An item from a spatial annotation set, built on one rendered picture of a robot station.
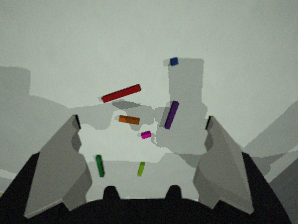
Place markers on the dark red rod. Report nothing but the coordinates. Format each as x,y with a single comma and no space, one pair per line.
121,93

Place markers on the magenta rod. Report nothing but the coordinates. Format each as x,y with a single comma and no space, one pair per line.
146,134

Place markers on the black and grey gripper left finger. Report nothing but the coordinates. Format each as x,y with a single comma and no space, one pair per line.
53,181

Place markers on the dark purple rod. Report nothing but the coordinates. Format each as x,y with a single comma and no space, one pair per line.
171,114

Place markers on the small blue block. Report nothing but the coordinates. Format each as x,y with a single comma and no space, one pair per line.
174,61

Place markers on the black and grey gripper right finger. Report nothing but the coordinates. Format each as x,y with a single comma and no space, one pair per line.
229,182

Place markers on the orange rod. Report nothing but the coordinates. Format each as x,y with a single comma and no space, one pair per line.
128,119

